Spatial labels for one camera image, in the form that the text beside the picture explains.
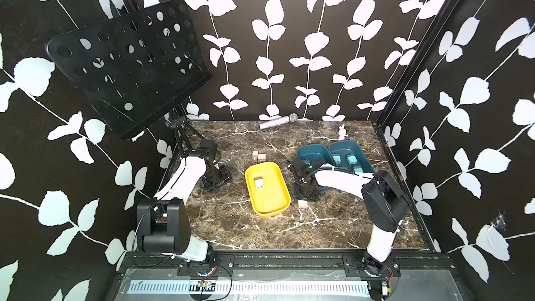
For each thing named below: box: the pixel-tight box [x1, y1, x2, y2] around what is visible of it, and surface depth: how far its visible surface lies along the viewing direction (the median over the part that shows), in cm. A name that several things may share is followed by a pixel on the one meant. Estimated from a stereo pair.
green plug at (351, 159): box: [345, 153, 359, 166], surface depth 106 cm
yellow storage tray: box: [244, 161, 292, 216], surface depth 93 cm
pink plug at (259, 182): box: [253, 176, 265, 189], surface depth 95 cm
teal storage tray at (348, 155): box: [328, 140, 375, 174], surface depth 106 cm
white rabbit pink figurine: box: [337, 124, 349, 142], surface depth 109 cm
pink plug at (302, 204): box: [297, 199, 309, 212], surface depth 90 cm
